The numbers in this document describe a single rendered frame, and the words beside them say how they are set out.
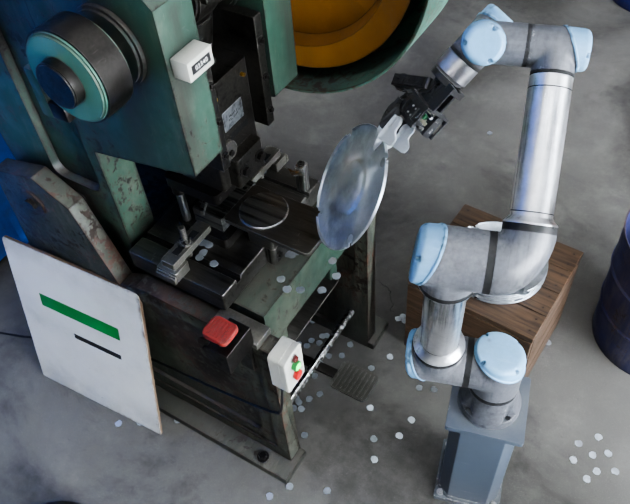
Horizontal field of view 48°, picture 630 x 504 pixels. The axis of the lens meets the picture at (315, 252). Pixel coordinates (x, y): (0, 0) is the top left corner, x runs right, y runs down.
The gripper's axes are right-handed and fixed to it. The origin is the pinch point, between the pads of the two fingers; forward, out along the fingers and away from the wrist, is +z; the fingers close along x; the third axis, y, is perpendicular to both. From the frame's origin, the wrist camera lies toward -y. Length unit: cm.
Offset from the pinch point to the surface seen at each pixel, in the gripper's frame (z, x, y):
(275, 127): 66, 80, -140
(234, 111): 16.1, -20.7, -19.4
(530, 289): 14, 77, 7
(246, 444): 103, 40, 4
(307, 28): -1.8, -2.0, -44.5
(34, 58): 20, -65, -11
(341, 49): -4.7, 1.7, -33.2
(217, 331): 51, -11, 13
